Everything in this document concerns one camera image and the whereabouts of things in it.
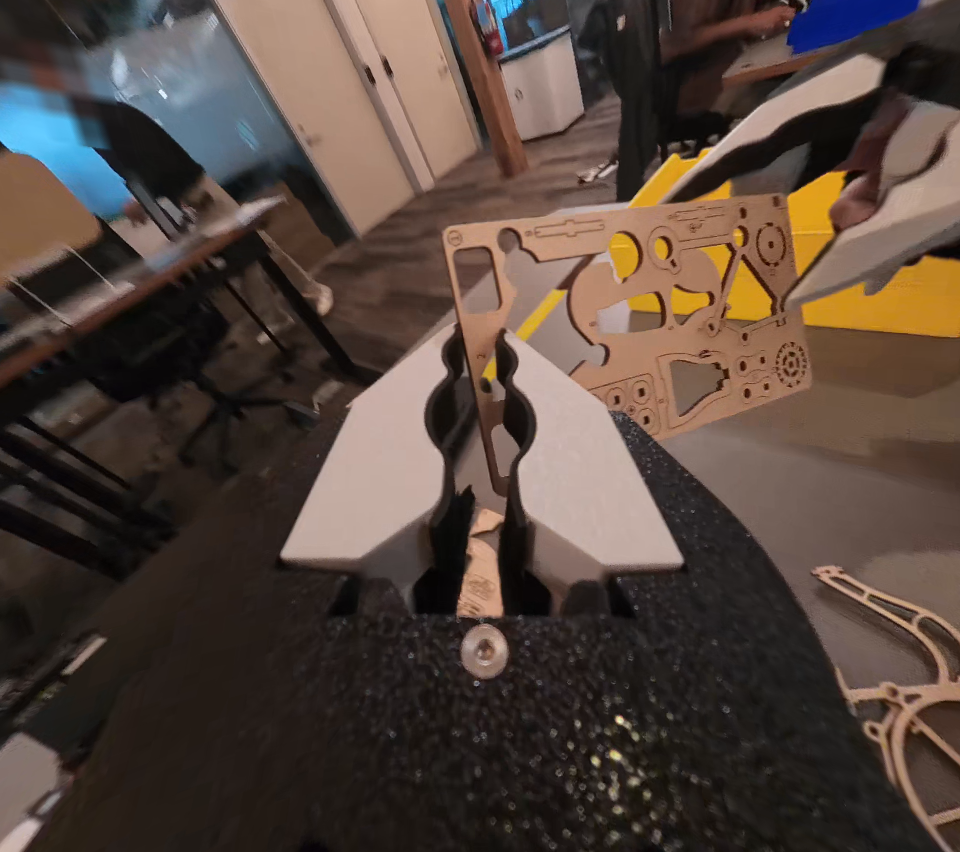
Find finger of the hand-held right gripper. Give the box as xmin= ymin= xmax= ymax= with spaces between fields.
xmin=783 ymin=104 xmax=960 ymax=307
xmin=663 ymin=52 xmax=895 ymax=202

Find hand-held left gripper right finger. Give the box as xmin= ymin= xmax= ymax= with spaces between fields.
xmin=491 ymin=329 xmax=686 ymax=617

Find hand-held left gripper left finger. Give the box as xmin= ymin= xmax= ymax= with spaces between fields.
xmin=279 ymin=323 xmax=477 ymax=615

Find large wooden parts sheet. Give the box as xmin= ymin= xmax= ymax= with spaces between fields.
xmin=442 ymin=192 xmax=813 ymax=497

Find blue parts bin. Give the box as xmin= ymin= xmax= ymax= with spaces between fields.
xmin=787 ymin=0 xmax=939 ymax=56

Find small wooden parts sheet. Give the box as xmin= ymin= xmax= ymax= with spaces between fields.
xmin=457 ymin=509 xmax=502 ymax=617

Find bow-shaped wooden model part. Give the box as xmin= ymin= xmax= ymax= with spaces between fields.
xmin=812 ymin=565 xmax=960 ymax=852

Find white work desk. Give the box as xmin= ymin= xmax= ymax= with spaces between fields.
xmin=721 ymin=31 xmax=834 ymax=90

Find yellow plastic bin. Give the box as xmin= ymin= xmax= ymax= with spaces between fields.
xmin=513 ymin=147 xmax=960 ymax=343

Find dark hanging jacket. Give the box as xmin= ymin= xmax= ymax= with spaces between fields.
xmin=581 ymin=0 xmax=680 ymax=202

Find black office chair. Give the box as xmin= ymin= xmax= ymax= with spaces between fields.
xmin=90 ymin=308 xmax=320 ymax=482

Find white recycling cabinet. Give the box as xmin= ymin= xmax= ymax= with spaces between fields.
xmin=498 ymin=26 xmax=586 ymax=142

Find wooden top desk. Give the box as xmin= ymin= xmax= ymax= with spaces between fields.
xmin=0 ymin=196 xmax=376 ymax=418

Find red fire extinguisher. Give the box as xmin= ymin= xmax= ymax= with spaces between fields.
xmin=471 ymin=0 xmax=506 ymax=60

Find white door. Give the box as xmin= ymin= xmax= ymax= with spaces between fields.
xmin=161 ymin=0 xmax=417 ymax=234
xmin=300 ymin=0 xmax=481 ymax=186

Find wooden post red signs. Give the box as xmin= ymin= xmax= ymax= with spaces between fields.
xmin=412 ymin=0 xmax=530 ymax=180

